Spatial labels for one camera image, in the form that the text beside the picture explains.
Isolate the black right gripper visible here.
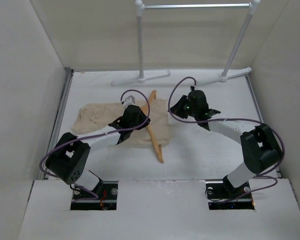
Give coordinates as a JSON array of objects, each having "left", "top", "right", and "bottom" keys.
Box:
[{"left": 167, "top": 95, "right": 198, "bottom": 120}]

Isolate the wooden clothes hanger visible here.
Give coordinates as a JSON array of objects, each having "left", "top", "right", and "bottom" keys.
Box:
[{"left": 146, "top": 90, "right": 164, "bottom": 164}]

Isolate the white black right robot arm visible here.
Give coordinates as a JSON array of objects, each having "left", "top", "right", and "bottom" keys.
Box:
[{"left": 168, "top": 90, "right": 284, "bottom": 204}]

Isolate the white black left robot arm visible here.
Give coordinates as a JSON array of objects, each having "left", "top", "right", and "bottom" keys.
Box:
[{"left": 44, "top": 104, "right": 151, "bottom": 200}]

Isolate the white metal clothes rack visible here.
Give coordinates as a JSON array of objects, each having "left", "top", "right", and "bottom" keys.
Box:
[{"left": 110, "top": 0, "right": 260, "bottom": 87}]

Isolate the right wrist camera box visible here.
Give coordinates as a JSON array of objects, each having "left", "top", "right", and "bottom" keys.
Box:
[{"left": 185, "top": 86, "right": 221, "bottom": 122}]

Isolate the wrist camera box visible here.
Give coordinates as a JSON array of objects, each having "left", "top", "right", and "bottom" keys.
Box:
[
  {"left": 122, "top": 95, "right": 136, "bottom": 109},
  {"left": 185, "top": 86, "right": 221, "bottom": 122}
]

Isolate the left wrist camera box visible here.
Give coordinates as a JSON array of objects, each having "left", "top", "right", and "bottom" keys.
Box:
[{"left": 122, "top": 95, "right": 136, "bottom": 109}]

